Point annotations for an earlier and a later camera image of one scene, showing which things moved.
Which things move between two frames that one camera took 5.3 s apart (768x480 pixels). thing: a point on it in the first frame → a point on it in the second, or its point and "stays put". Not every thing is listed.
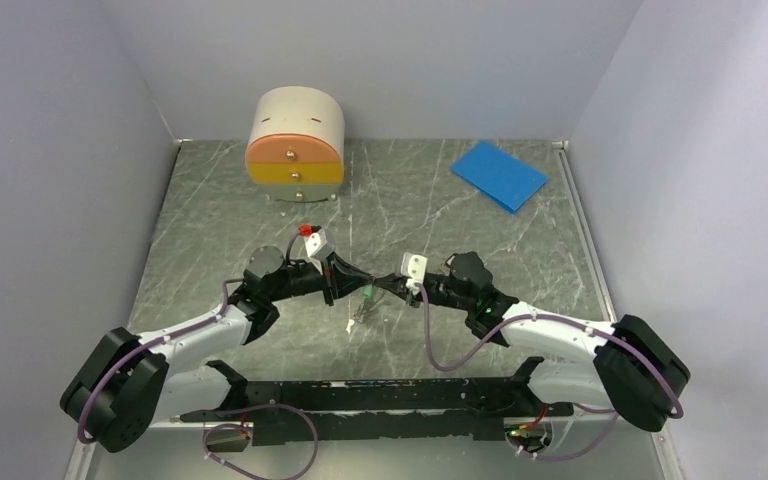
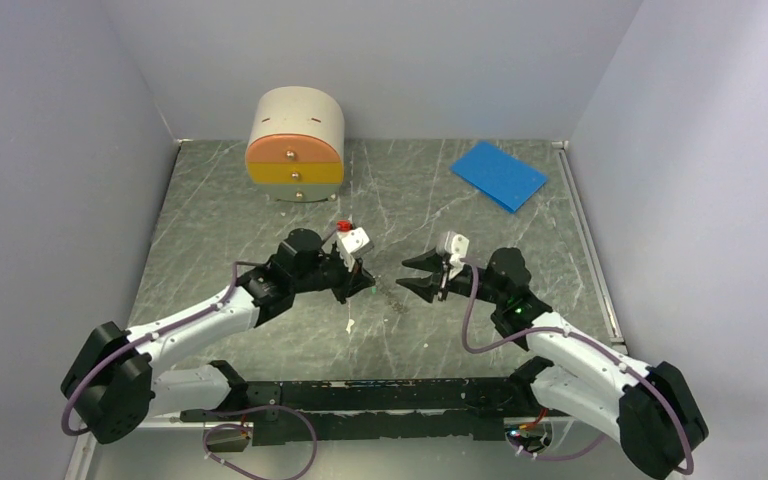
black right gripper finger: x=395 y=283 → x=426 y=287
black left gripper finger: x=345 y=284 stays put
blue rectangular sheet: x=499 y=175 stays put
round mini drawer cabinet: x=296 y=146 stays put
